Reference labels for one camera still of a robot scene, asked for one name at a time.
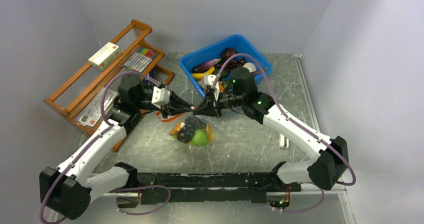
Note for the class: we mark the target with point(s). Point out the red grape bunch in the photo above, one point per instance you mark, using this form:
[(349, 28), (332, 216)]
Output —
[(234, 63)]

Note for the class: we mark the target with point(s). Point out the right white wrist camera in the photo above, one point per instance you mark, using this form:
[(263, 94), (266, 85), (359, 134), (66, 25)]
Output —
[(210, 84)]

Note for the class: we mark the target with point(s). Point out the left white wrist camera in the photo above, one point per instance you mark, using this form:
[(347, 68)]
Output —
[(160, 96)]

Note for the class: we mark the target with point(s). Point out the green bumpy fruit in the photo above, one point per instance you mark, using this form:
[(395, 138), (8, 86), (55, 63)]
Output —
[(200, 138)]

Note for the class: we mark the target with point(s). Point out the dark grape bunch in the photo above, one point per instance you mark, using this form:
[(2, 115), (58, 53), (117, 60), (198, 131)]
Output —
[(192, 123)]

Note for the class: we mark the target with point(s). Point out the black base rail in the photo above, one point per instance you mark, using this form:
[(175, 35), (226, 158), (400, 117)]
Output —
[(175, 187)]

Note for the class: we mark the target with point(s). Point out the dark red fruit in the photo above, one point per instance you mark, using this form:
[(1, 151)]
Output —
[(227, 53)]

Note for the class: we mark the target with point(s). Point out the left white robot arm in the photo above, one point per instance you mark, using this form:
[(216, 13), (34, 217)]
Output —
[(69, 188)]

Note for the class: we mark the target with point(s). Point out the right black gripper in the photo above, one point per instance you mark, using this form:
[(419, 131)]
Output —
[(211, 108)]

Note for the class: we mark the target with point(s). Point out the green avocado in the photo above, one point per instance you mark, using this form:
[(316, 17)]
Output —
[(224, 75)]

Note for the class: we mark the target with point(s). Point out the clear zip bag red zipper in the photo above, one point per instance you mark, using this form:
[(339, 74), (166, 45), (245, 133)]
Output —
[(171, 121)]

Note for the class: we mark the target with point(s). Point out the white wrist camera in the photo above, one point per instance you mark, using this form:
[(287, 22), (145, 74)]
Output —
[(210, 84), (160, 96)]

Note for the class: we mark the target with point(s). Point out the coloured marker pack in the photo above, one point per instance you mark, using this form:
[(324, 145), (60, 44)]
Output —
[(140, 59)]

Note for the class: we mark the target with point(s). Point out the long purple eggplant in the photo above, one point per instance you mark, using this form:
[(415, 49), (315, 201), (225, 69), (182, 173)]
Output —
[(258, 72)]

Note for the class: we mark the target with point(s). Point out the small white plastic block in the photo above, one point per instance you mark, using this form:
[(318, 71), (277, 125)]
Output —
[(283, 142)]

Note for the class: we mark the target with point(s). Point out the white red box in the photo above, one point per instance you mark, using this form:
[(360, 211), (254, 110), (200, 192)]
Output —
[(105, 56)]

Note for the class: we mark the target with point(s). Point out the wooden rack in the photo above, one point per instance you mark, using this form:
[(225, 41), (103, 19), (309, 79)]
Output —
[(75, 94)]

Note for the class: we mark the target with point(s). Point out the single yellow banana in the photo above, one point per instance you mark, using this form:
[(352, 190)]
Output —
[(199, 76)]

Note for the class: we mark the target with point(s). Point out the yellow banana bunch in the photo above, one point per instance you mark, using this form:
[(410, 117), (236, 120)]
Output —
[(210, 133)]

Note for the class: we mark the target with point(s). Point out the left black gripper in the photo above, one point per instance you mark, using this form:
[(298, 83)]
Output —
[(176, 106)]

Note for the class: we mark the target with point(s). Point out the blue pens on rack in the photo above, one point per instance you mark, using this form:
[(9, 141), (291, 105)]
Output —
[(152, 74)]

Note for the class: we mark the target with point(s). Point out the packaged ruler set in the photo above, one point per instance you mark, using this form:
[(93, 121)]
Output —
[(91, 114)]

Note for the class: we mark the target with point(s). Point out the cut brown white mushroom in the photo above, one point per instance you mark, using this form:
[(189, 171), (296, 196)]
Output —
[(250, 66)]

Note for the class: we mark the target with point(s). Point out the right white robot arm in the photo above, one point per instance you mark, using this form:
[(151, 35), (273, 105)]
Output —
[(328, 157)]

